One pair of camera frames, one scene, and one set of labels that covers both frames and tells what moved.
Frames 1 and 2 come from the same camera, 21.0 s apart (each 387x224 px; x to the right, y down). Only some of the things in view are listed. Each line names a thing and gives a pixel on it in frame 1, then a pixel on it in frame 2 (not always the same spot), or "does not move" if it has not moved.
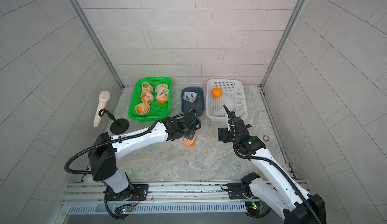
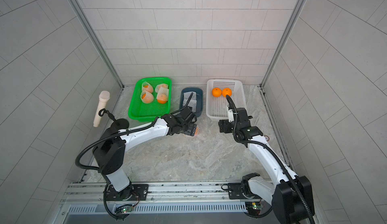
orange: (216, 92) does not move
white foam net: (189, 96) does not move
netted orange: (188, 142) -> (227, 91)
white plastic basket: (233, 97) does not move
